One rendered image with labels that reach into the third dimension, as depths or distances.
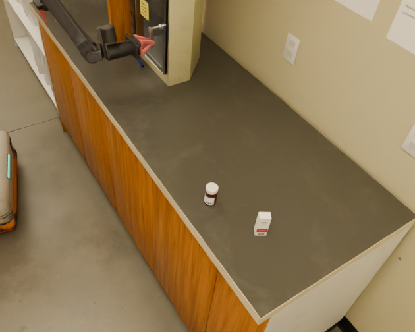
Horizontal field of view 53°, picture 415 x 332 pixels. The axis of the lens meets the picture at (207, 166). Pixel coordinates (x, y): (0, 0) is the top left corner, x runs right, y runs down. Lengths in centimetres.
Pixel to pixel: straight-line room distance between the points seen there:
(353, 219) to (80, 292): 143
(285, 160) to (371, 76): 42
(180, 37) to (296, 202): 81
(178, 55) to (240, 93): 32
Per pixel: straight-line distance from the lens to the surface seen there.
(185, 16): 173
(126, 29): 208
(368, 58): 155
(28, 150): 301
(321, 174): 158
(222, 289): 142
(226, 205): 139
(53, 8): 167
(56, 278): 236
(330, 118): 174
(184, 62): 183
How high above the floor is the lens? 202
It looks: 46 degrees down
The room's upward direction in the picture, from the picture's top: 7 degrees clockwise
